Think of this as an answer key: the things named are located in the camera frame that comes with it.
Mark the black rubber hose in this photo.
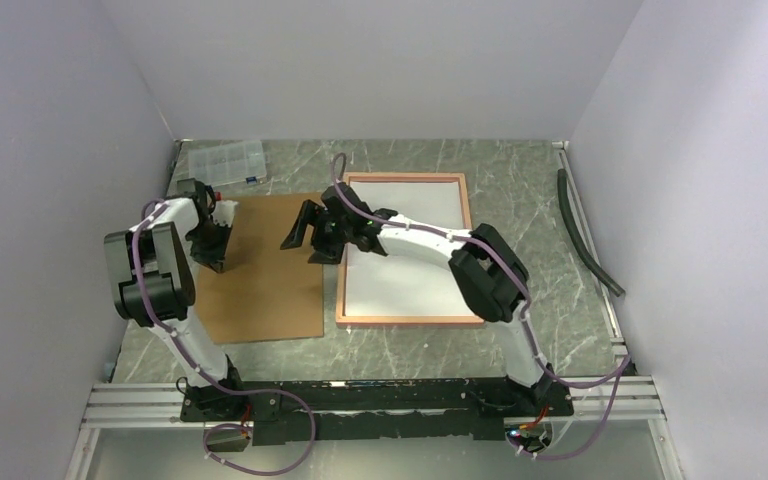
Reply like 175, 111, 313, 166
556, 168, 626, 298

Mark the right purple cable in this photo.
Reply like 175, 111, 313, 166
329, 153, 634, 463

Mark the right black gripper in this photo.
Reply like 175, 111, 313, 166
281, 199, 353, 265

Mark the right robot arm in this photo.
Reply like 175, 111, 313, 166
280, 181, 558, 415

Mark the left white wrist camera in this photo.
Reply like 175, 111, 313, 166
211, 198, 239, 228

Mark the purple cable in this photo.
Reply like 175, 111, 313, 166
130, 197, 319, 478
329, 153, 634, 463

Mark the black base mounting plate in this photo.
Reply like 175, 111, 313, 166
180, 377, 574, 446

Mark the aluminium extrusion rail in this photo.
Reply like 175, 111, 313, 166
82, 376, 684, 479

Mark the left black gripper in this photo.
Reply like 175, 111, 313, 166
188, 220, 234, 274

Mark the clear plastic organizer box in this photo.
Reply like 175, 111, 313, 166
188, 140, 267, 188

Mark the brown backing board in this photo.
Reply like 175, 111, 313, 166
195, 192, 324, 345

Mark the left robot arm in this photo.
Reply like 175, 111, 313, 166
103, 178, 247, 420

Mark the blue sky ocean photo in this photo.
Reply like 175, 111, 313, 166
336, 173, 482, 327

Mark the pink wooden picture frame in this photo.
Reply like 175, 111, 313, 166
335, 172, 486, 329

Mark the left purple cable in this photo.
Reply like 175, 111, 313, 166
130, 197, 319, 478

